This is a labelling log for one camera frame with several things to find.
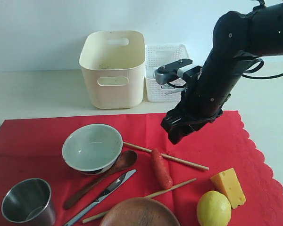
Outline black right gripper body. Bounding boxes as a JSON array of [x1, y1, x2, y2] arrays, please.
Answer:
[[161, 89, 231, 132]]

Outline white blue milk carton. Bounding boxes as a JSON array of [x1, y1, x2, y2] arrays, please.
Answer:
[[153, 67, 186, 89]]

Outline red sausage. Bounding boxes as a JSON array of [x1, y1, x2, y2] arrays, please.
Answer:
[[151, 149, 173, 190]]

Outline yellow cheese wedge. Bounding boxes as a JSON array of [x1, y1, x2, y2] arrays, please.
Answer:
[[210, 168, 246, 209]]

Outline yellow lemon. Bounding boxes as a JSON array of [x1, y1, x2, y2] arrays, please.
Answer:
[[196, 191, 232, 226]]

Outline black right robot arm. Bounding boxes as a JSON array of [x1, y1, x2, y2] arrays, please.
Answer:
[[155, 1, 283, 144]]

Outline upper wooden chopstick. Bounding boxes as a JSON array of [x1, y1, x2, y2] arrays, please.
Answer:
[[123, 142, 209, 170]]

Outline wooden chopstick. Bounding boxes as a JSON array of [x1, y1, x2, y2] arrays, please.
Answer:
[[123, 142, 209, 170], [82, 178, 197, 224]]

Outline brown wooden spoon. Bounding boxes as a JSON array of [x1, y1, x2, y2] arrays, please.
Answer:
[[63, 150, 138, 210]]

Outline white woven plastic basket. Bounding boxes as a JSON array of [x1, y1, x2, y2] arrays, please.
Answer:
[[145, 44, 189, 102]]

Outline lower wooden chopstick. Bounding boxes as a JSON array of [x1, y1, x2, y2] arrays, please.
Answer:
[[82, 178, 197, 224]]

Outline steel table knife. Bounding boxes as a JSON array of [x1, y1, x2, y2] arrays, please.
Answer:
[[64, 169, 136, 226]]

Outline white ceramic bowl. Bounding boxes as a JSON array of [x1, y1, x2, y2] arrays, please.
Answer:
[[62, 124, 123, 175]]

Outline brown wooden plate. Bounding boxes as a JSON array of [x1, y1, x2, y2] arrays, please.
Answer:
[[100, 198, 180, 226]]

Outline cream plastic bin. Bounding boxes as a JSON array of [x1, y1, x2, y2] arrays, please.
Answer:
[[79, 31, 146, 109]]

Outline red table cloth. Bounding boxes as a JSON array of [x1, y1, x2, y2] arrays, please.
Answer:
[[0, 111, 283, 226]]

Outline stainless steel cup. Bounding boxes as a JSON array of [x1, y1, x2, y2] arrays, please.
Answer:
[[1, 178, 56, 226]]

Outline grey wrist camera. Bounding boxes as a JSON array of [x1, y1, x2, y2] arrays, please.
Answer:
[[154, 58, 193, 85]]

